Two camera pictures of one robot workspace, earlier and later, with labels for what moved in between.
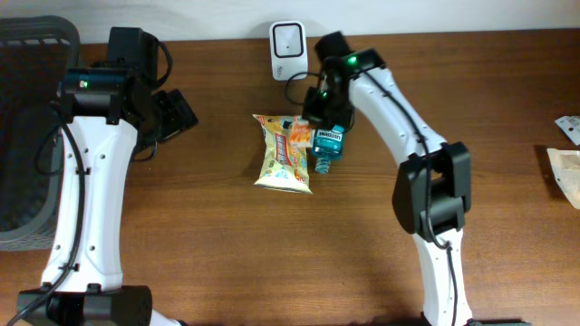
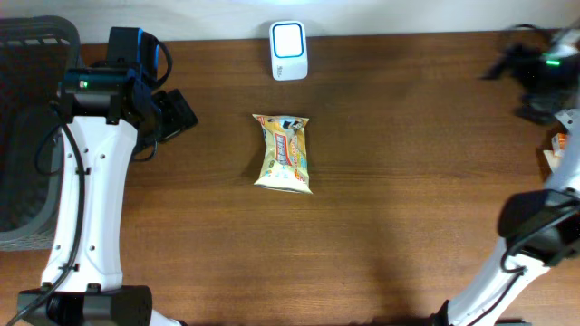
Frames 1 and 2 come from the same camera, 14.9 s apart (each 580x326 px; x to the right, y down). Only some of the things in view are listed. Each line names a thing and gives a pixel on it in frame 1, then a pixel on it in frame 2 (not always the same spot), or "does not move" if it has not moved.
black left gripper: x=178 y=114 does not move
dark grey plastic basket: x=33 y=52 does not move
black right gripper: x=317 y=119 → x=542 y=110
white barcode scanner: x=288 y=41 does not move
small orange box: x=300 y=134 → x=559 y=141
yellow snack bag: x=285 y=166 does not move
